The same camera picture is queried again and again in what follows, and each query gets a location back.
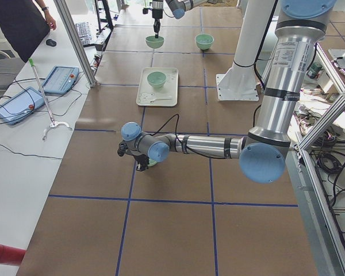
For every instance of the person in black clothes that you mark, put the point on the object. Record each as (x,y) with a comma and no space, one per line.
(25,23)

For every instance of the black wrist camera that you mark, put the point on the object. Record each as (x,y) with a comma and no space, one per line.
(122,149)
(146,10)

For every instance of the cream bear serving tray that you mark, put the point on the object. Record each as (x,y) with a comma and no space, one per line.
(170,88)

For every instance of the black computer mouse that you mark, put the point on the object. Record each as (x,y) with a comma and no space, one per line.
(51,42)

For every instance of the white plastic spoon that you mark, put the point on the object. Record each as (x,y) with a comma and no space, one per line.
(160,99)

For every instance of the blue teach pendant near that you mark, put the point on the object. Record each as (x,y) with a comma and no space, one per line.
(21,105)

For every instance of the green bowl with ice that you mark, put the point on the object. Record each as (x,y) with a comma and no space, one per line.
(204,41)

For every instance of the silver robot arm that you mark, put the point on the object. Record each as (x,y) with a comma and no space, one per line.
(178,9)
(263,151)

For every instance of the blue teach pendant far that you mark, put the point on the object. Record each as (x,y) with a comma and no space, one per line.
(60,80)

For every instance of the black keyboard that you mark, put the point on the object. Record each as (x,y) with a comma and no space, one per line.
(84,33)

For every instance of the blue teach pendant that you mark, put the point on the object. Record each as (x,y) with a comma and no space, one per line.
(60,80)
(21,105)

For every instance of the grabber reaching tool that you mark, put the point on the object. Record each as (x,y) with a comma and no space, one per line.
(54,124)

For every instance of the red cylinder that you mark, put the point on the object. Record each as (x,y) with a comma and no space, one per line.
(11,256)

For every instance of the aluminium frame post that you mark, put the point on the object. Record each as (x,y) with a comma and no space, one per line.
(69,25)

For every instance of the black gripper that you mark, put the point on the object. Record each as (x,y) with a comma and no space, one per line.
(140,160)
(156,13)

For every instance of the green bowl on tray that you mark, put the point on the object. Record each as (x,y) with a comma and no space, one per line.
(156,79)

